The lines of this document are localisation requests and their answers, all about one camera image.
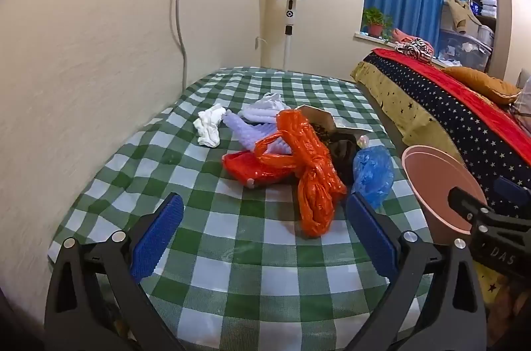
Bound navy star bed sheet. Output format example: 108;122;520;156
365;50;531;219

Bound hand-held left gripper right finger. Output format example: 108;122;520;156
345;191;488;351

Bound clear storage box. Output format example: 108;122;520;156
435;28;494;71

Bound pink folded cloth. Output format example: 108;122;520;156
392;28;434;53

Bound beige jacket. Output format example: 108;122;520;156
444;0;482;34

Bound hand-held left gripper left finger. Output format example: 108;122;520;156
43;192;185;351

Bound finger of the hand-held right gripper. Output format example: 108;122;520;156
494;175;531;218
447;186;499;228

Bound pink plastic bin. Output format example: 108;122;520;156
402;144;488;246

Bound black white striped cloth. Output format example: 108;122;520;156
394;38;434;63

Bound brown paper box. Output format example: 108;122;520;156
295;105;366;140

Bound white window sill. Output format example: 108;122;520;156
353;32;395;44

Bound orange plastic bag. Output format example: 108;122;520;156
254;110;347;239

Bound green white checkered tablecloth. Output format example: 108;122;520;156
47;65;434;351

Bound blue plastic bag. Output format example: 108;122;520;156
352;145;395;211

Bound grey storage box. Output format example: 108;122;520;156
477;23;496;44

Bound lavender foam net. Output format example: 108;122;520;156
223;111;291;156

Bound white plastic bag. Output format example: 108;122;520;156
238;92;291;125

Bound plaid pillow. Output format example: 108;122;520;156
510;77;531;123

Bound red plastic bag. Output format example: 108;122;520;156
222;151;299;190

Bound potted green plant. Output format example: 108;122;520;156
362;6;394;40

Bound dark brown bag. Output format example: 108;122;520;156
328;139;359;186

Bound orange pillow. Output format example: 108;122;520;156
442;66;521;105

